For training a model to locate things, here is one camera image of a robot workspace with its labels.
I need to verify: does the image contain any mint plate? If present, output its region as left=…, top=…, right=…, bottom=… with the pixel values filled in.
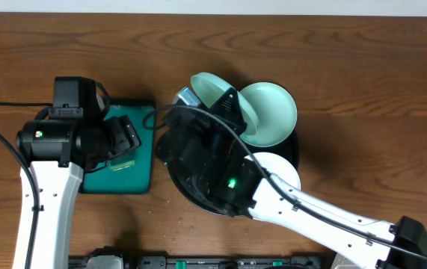
left=191, top=72, right=259, bottom=135
left=240, top=82, right=298, bottom=147

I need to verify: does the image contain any yellow green sponge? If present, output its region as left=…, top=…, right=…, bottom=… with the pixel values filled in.
left=109, top=157, right=135, bottom=171

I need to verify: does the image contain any white plate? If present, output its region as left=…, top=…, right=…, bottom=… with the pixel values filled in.
left=253, top=152, right=301, bottom=190

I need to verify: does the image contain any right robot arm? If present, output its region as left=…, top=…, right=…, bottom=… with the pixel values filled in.
left=155, top=83, right=427, bottom=268

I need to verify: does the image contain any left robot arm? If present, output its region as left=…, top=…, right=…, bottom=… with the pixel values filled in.
left=13, top=76, right=141, bottom=268

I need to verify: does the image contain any round black tray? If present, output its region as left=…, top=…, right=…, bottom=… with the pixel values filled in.
left=155, top=123, right=301, bottom=218

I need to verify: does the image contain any black rectangular sponge tray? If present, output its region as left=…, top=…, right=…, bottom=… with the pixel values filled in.
left=79, top=99, right=156, bottom=194

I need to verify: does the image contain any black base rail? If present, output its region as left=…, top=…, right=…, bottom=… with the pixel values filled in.
left=68, top=247, right=334, bottom=269

